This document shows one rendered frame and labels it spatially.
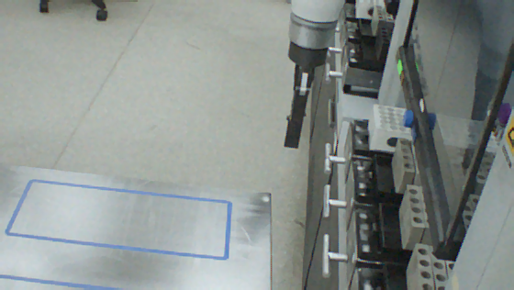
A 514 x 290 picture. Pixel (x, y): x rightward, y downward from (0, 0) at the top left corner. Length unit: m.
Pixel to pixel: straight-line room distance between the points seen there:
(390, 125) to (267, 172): 1.35
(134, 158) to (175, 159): 0.16
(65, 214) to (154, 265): 0.18
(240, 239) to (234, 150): 1.70
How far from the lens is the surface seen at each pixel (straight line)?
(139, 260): 1.02
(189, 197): 1.14
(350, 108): 1.66
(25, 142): 2.78
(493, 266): 0.76
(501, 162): 0.77
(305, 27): 1.24
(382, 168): 1.30
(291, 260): 2.28
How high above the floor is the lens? 1.52
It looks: 33 degrees down
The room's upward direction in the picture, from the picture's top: 8 degrees clockwise
